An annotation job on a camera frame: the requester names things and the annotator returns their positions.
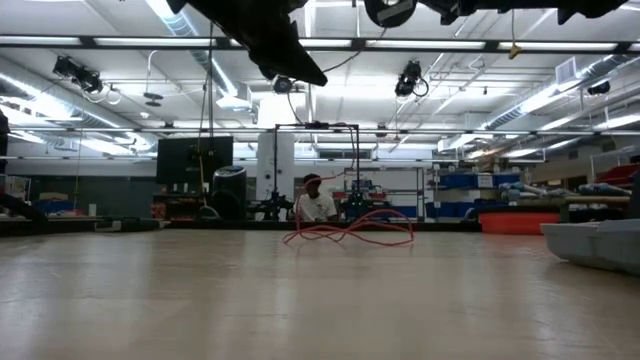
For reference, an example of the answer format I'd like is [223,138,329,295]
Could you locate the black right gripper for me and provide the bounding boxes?
[417,0,479,26]

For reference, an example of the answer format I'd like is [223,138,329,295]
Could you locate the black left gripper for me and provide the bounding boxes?
[239,9,330,88]

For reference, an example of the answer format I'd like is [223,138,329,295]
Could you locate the black wire spool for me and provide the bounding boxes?
[363,0,419,29]

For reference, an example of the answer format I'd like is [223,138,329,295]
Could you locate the red wire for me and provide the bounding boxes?
[282,27,416,248]

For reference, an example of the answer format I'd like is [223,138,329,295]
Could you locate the black vertical pole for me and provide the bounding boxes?
[207,22,216,137]

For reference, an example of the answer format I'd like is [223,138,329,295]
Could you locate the person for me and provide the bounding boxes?
[294,173,339,223]

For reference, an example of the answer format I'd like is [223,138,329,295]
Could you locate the white ceiling air vent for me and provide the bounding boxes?
[555,56,577,87]

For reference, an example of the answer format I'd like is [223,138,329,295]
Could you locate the black monitor screen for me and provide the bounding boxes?
[156,135,235,186]

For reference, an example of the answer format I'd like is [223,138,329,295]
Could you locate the red plastic bin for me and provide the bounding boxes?
[478,211,560,236]

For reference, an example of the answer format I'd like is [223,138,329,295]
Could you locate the red storage crate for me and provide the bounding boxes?
[594,163,640,187]

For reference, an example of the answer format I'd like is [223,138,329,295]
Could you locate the grey tool kit case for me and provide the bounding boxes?
[539,218,640,278]

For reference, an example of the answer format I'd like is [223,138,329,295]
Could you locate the black background rig frame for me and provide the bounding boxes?
[273,121,361,221]

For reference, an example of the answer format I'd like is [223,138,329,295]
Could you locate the black overhead frame beam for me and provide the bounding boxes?
[0,33,640,55]

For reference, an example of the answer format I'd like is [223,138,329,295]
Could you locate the yellow hanging hook cord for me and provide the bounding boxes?
[507,9,522,61]

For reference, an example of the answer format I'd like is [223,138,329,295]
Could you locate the silver ceiling air duct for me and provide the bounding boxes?
[144,0,240,97]

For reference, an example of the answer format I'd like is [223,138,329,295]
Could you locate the black aluminium table frame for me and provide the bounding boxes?
[0,217,484,238]

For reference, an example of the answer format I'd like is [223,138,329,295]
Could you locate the black ceiling camera white cables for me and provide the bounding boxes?
[52,55,121,106]

